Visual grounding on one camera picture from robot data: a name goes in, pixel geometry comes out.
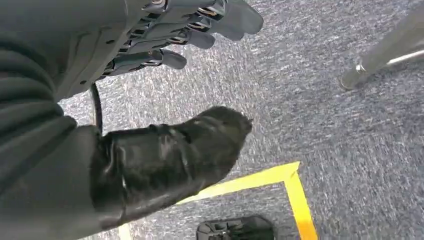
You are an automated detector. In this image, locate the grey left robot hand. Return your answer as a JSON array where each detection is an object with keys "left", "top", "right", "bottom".
[{"left": 0, "top": 0, "right": 265, "bottom": 240}]

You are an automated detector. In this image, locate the black robot foot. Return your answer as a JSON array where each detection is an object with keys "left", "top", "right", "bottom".
[{"left": 195, "top": 214, "right": 276, "bottom": 240}]

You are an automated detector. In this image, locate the yellow floor tape square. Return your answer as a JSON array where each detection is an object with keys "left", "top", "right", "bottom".
[{"left": 117, "top": 161, "right": 320, "bottom": 240}]

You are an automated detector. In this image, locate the black cable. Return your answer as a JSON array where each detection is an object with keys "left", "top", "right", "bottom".
[{"left": 90, "top": 82, "right": 104, "bottom": 133}]

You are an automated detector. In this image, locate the chrome stanchion post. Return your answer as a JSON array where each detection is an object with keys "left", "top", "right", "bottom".
[{"left": 338, "top": 3, "right": 424, "bottom": 91}]

